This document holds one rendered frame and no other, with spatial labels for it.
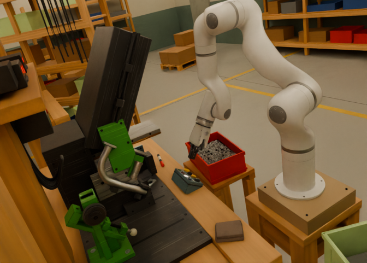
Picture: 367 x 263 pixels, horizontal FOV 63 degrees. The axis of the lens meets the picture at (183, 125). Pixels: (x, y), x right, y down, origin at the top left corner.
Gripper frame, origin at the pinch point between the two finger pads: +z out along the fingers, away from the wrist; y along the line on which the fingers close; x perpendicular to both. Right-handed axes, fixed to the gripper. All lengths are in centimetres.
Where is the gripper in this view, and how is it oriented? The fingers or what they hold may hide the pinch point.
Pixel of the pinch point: (192, 154)
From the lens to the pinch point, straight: 144.9
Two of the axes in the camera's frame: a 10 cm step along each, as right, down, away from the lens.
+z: -3.3, 9.3, 1.3
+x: -8.3, -2.3, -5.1
